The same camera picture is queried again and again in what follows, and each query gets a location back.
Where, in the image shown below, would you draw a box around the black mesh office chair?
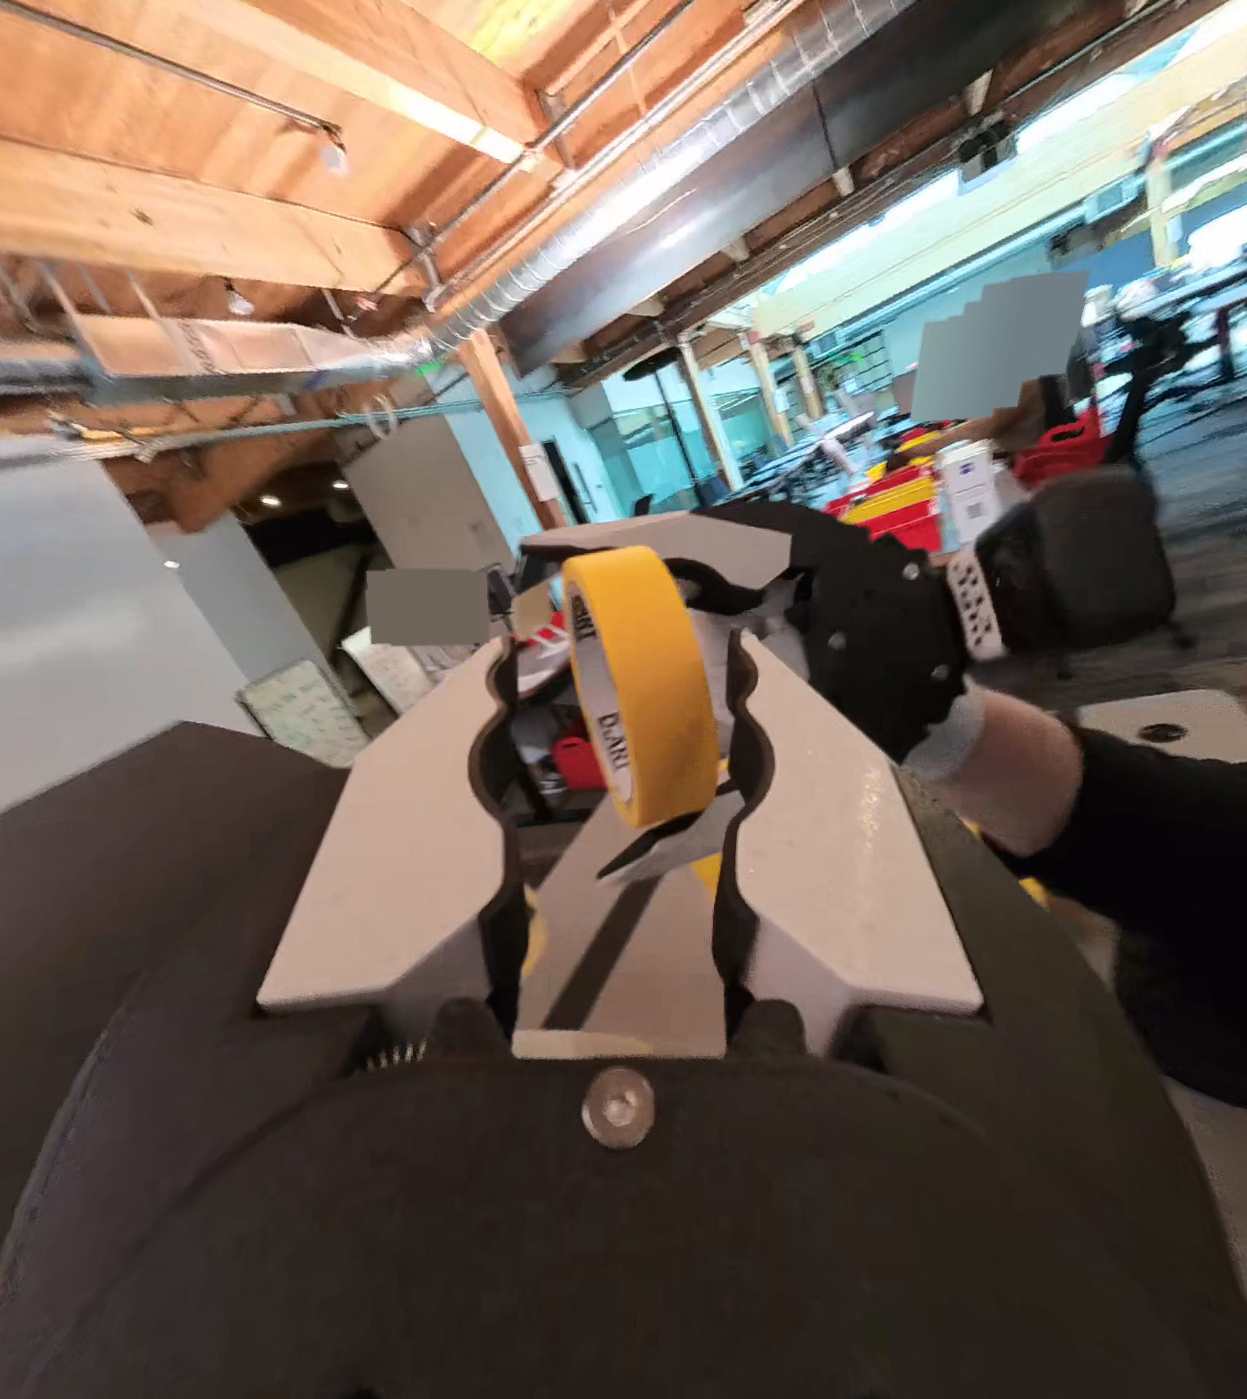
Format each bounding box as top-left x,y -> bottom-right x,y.
1060,317 -> 1204,491

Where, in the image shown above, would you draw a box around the silver ventilation ducts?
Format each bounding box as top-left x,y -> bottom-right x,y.
0,0 -> 832,395

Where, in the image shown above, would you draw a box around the handwritten whiteboard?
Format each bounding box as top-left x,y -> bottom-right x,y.
233,661 -> 369,768
346,644 -> 438,714

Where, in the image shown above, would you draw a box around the long red bin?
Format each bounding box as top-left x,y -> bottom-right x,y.
823,482 -> 944,549

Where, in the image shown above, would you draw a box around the yellow tape roll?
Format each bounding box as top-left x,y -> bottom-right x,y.
560,544 -> 721,827

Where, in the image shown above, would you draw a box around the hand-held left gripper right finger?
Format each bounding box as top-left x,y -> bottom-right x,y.
711,629 -> 982,1054

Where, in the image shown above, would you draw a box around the red bag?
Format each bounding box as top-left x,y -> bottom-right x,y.
1016,410 -> 1111,490

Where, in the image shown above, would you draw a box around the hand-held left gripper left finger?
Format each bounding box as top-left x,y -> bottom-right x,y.
254,636 -> 529,1039

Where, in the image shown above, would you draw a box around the yellow plastic bin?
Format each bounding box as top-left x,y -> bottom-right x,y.
521,853 -> 1055,978

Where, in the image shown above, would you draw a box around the person's right hand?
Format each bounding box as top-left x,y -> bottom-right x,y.
899,683 -> 990,783

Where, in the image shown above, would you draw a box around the black sheet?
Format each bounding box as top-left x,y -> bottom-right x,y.
0,723 -> 361,1260

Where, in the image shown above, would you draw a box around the white card display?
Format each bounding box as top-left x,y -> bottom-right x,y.
934,442 -> 1002,549

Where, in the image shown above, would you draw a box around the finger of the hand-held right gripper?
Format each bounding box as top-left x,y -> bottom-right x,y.
521,511 -> 803,617
595,789 -> 742,885

